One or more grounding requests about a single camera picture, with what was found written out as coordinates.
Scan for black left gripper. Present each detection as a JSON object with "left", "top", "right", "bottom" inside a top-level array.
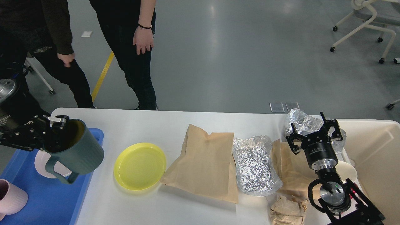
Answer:
[{"left": 1, "top": 109, "right": 70, "bottom": 152}]

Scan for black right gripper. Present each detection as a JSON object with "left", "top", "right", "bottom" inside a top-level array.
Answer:
[{"left": 286, "top": 112, "right": 344, "bottom": 171}]

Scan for dark green mug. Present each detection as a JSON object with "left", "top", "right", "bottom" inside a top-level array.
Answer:
[{"left": 44, "top": 119, "right": 104, "bottom": 185}]

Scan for yellow round plate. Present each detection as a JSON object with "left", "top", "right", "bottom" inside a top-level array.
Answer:
[{"left": 114, "top": 142, "right": 166, "bottom": 191}]

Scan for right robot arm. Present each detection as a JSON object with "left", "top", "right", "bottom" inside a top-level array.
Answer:
[{"left": 286, "top": 112, "right": 385, "bottom": 225}]

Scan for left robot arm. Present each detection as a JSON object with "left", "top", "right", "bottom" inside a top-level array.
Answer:
[{"left": 0, "top": 30, "right": 69, "bottom": 153}]

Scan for crumpled foil container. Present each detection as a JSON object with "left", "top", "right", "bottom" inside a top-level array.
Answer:
[{"left": 284, "top": 108, "right": 346, "bottom": 155}]

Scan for grey chair left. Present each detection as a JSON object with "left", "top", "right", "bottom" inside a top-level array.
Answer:
[{"left": 24, "top": 57, "right": 56, "bottom": 95}]

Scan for white round plate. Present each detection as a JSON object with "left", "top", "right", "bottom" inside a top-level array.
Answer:
[{"left": 34, "top": 150, "right": 72, "bottom": 178}]

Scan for floor outlet cover plates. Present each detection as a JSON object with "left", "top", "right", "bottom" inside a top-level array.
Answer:
[{"left": 269, "top": 102, "right": 300, "bottom": 113}]

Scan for white paper cup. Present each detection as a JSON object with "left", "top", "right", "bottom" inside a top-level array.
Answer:
[{"left": 335, "top": 161, "right": 358, "bottom": 183}]

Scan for beige plastic bin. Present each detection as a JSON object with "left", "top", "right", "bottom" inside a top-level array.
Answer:
[{"left": 338, "top": 119, "right": 400, "bottom": 225}]

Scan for crumpled brown paper ball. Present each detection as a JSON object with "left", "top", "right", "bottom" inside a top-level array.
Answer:
[{"left": 270, "top": 195, "right": 309, "bottom": 225}]

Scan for blue plastic tray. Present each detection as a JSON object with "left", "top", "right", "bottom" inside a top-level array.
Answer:
[{"left": 1, "top": 149, "right": 93, "bottom": 225}]

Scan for pink mug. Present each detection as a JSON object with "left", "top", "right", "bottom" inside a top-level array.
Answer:
[{"left": 0, "top": 179, "right": 28, "bottom": 220}]

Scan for large brown paper bag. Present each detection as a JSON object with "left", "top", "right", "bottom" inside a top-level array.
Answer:
[{"left": 161, "top": 124, "right": 238, "bottom": 204}]

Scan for person in black pants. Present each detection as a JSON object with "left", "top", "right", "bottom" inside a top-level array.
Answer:
[{"left": 90, "top": 0, "right": 158, "bottom": 111}]

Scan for white office chair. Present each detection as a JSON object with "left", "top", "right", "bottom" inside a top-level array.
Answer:
[{"left": 330, "top": 0, "right": 400, "bottom": 64}]

